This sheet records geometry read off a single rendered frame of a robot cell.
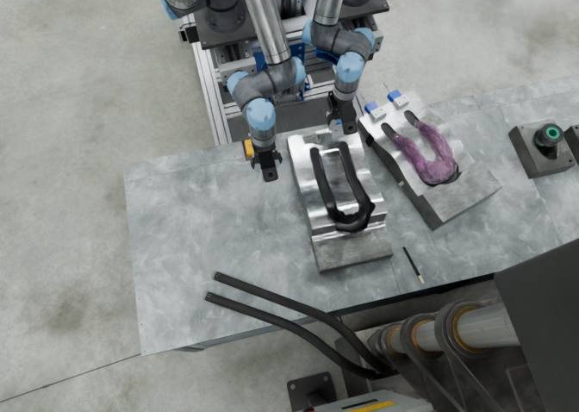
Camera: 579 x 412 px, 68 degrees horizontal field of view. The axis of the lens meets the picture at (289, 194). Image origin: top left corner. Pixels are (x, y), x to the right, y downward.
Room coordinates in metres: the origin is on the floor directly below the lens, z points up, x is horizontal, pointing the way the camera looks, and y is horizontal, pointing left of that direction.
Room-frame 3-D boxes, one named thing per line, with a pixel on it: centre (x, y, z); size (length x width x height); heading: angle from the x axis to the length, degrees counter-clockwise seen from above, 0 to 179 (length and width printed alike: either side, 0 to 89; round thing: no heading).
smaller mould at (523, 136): (0.77, -0.95, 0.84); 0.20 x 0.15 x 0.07; 14
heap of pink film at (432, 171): (0.72, -0.49, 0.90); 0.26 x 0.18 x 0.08; 31
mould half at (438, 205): (0.72, -0.50, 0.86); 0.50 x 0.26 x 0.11; 31
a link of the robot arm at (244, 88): (0.72, 0.12, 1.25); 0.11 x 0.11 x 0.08; 30
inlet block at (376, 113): (0.92, -0.31, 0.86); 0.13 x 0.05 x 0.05; 31
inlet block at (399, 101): (0.98, -0.40, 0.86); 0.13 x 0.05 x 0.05; 31
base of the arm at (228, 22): (1.18, 0.25, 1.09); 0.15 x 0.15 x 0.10
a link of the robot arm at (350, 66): (0.82, -0.17, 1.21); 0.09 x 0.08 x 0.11; 158
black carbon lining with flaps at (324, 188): (0.57, -0.18, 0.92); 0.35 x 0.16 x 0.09; 14
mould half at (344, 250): (0.56, -0.17, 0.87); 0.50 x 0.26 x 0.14; 14
